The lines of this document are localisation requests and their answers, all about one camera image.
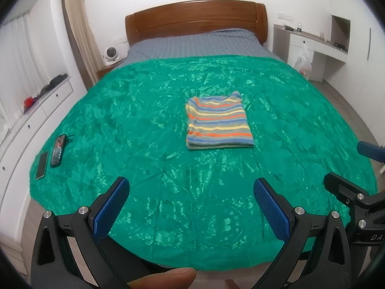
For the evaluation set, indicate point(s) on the green patterned blanket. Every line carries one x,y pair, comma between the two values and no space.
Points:
135,126

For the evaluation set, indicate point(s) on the striped knit sweater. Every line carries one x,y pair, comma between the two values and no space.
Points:
216,120

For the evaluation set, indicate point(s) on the white plastic bag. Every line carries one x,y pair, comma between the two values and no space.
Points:
302,61

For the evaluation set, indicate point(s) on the white window-seat cabinet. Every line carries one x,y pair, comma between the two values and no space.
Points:
57,96

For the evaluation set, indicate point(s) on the black cloth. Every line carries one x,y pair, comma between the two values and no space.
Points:
54,81

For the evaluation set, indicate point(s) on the wooden nightstand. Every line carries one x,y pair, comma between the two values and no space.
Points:
105,70

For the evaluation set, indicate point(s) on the beige curtain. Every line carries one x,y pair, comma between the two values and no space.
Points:
79,36

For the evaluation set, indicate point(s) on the small white fan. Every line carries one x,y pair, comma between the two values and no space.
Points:
109,54

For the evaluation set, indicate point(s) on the glossy black smartphone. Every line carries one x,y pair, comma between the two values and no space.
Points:
58,150

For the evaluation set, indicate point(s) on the white desk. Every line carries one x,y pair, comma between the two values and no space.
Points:
300,42

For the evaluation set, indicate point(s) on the brown wooden headboard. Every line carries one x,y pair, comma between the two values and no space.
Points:
195,18

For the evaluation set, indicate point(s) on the grey checked bedsheet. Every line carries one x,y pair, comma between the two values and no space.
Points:
195,45

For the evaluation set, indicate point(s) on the person's left hand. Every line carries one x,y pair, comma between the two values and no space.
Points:
162,280

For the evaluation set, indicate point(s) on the small red thing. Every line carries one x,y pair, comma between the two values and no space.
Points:
29,102

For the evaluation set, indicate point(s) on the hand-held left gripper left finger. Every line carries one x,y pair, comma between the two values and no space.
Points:
111,207

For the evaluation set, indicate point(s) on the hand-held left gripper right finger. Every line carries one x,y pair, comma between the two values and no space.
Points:
272,207

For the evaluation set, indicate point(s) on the grey smartphone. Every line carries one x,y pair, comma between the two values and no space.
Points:
42,165

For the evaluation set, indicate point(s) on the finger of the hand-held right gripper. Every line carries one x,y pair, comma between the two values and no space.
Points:
343,186
370,152

